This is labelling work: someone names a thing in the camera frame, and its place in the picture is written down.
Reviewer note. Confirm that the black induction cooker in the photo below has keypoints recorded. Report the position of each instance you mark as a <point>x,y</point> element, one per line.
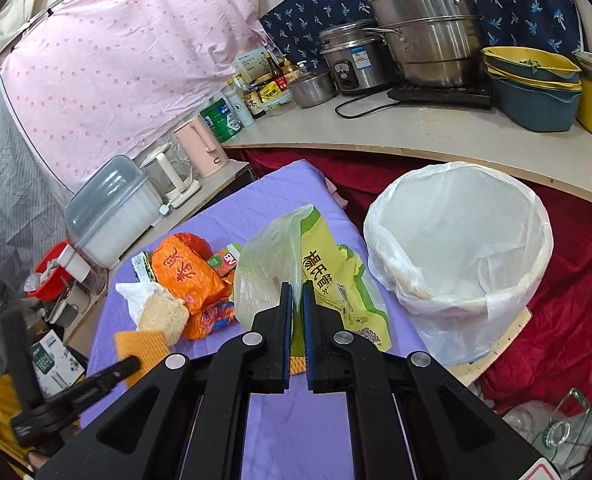
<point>457,96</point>

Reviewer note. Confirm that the red basin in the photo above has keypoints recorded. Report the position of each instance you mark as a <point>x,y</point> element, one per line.
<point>49,279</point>

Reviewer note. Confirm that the stacked teal yellow basins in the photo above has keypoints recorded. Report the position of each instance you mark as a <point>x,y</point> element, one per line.
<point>538,90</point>

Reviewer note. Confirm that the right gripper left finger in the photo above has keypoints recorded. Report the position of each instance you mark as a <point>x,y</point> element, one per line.
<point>270,358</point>

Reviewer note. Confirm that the green yellow plastic bag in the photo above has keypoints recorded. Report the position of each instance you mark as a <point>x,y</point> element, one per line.
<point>296,248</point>

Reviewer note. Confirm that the orange tea bag wrapper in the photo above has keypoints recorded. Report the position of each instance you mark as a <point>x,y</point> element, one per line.
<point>180,265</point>

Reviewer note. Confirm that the steel rice cooker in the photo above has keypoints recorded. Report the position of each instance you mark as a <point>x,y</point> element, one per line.
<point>358,57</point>

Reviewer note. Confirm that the small steel pot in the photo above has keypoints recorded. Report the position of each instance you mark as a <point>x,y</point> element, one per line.
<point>313,89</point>

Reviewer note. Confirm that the red cloth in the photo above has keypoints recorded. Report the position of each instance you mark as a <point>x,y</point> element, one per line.
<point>553,353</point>

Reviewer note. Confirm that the beige loofah sponge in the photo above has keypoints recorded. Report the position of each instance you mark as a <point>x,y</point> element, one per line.
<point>165,315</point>

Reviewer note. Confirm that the large steel steamer pot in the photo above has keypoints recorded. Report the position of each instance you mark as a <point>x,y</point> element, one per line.
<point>436,42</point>

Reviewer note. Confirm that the green orange small box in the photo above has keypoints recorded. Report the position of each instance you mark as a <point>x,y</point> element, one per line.
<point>225,260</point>

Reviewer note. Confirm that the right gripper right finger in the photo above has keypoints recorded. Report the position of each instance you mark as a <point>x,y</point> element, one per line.
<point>328,347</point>

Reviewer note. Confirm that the white paper towel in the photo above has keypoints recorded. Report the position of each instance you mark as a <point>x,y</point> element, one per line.
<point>136,295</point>

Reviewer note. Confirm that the orange snack wrapper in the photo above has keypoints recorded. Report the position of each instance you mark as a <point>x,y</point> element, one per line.
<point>202,324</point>

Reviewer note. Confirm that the green tin can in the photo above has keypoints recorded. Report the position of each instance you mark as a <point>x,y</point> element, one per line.
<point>222,121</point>

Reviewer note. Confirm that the white bottle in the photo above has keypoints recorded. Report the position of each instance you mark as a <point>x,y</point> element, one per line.
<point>240,108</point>

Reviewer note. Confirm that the pink curtain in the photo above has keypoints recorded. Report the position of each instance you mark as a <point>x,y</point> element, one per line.
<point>101,78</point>

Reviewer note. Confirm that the yellow cloth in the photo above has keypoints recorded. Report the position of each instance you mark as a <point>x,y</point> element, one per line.
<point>14,455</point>

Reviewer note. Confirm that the white cup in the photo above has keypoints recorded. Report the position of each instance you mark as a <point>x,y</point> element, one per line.
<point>74,264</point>

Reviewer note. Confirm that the white glass kettle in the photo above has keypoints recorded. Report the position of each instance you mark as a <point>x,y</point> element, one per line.
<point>172,178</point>

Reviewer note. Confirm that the blue patterned cloth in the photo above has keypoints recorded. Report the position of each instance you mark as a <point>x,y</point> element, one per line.
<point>551,25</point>

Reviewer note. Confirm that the pink electric kettle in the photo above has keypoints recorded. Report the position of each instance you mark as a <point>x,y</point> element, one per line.
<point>199,144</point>

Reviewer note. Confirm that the dark sauce bottle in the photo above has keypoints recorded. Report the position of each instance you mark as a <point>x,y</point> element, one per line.
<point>254,103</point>

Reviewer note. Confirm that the white green cardboard box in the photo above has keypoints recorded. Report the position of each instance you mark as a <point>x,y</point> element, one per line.
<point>55,366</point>

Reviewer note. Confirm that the small orange foam net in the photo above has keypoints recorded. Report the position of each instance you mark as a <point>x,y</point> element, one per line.
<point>297,365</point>

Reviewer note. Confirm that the green white milk carton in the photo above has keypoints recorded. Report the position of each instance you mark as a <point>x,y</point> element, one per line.
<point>141,265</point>

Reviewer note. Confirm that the white lined trash bin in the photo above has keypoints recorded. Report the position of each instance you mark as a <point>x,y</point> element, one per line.
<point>464,248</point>

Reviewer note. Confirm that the white dish rack box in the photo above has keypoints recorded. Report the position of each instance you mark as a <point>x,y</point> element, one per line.
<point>111,211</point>

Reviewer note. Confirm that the white tea box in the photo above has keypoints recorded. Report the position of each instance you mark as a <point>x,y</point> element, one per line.
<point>252,64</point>

